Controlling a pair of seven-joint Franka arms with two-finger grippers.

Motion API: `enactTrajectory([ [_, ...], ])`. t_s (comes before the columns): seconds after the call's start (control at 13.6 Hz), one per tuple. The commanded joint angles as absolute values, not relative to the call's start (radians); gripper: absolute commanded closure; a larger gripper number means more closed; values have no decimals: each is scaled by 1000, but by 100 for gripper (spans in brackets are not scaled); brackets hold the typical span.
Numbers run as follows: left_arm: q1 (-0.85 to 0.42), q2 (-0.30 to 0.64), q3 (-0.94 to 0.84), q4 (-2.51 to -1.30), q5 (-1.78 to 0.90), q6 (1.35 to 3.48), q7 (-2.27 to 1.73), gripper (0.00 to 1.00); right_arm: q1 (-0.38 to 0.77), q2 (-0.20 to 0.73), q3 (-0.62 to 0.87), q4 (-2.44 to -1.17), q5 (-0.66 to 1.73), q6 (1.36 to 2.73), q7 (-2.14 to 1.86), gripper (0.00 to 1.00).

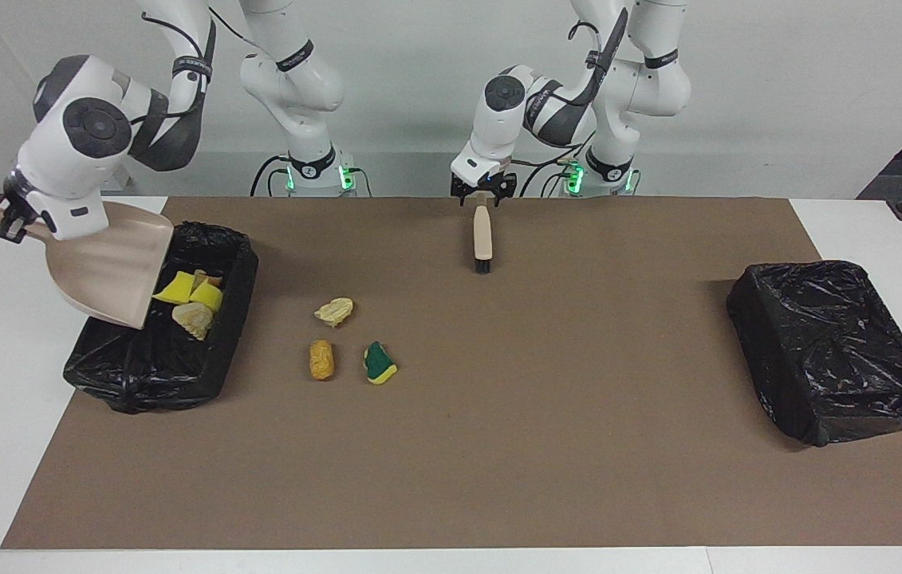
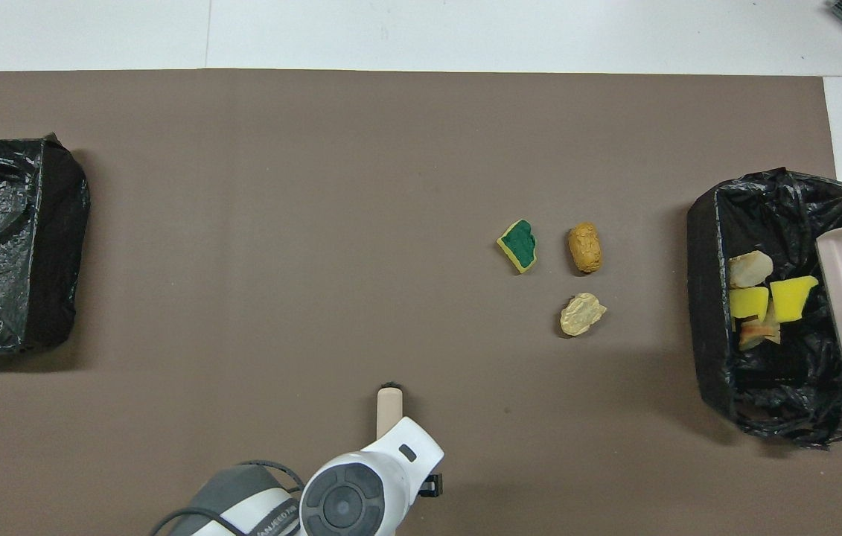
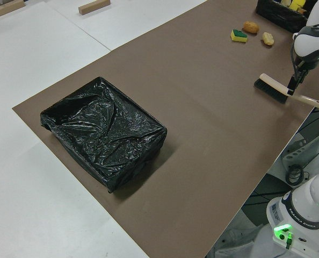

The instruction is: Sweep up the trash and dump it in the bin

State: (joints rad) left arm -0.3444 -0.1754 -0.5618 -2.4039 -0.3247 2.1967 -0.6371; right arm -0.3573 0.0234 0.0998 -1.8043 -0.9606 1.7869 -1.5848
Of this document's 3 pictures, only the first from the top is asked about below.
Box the beige hand brush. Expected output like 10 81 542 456
472 194 495 275

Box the beige plastic dustpan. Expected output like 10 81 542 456
0 191 175 330

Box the bright yellow notched sponge piece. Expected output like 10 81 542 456
190 281 224 313

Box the black bag lined bin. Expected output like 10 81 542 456
726 260 902 448
62 222 260 415

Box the green and yellow sponge piece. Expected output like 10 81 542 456
363 340 399 386

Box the orange brown sponge piece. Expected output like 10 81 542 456
308 340 337 382

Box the brown paper table mat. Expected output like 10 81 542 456
0 196 902 551

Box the black base cable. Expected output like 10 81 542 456
514 155 579 198
250 154 292 198

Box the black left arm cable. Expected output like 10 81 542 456
566 0 631 108

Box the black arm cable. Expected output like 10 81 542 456
140 0 268 128
566 0 631 108

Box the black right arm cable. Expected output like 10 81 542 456
140 0 268 128

